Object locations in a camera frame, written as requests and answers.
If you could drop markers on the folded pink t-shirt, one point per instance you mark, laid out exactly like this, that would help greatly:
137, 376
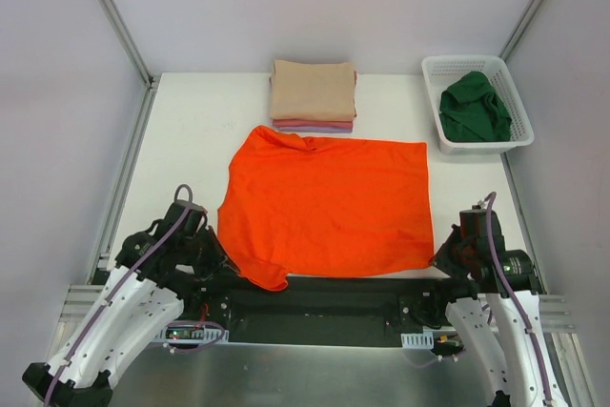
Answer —
302, 122

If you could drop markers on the green t-shirt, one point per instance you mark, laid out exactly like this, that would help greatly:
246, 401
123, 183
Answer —
470, 111

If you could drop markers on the folded purple t-shirt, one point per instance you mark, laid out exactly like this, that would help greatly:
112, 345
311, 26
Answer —
315, 129

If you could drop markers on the white plastic basket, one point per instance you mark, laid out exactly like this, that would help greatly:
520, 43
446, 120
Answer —
442, 71

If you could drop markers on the right white cable duct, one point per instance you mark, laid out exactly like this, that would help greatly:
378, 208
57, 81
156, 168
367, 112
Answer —
418, 341

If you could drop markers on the white cable duct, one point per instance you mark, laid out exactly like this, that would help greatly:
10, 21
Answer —
418, 341
191, 335

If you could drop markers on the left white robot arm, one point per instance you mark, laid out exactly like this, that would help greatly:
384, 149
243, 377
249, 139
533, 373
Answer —
158, 280

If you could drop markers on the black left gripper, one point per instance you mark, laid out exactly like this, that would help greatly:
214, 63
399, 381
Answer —
213, 254

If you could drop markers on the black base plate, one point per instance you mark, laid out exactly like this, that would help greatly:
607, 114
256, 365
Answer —
362, 312

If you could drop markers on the orange t-shirt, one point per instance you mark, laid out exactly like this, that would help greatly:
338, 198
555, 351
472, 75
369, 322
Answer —
323, 206

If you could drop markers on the left aluminium frame post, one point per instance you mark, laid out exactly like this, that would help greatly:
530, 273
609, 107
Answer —
126, 41

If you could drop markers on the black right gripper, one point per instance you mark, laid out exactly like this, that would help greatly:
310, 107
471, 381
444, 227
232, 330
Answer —
448, 254

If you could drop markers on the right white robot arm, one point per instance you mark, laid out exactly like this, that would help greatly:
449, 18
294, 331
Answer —
492, 300

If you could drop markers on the left white cable duct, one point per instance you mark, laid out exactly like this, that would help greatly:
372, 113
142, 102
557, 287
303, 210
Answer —
191, 335

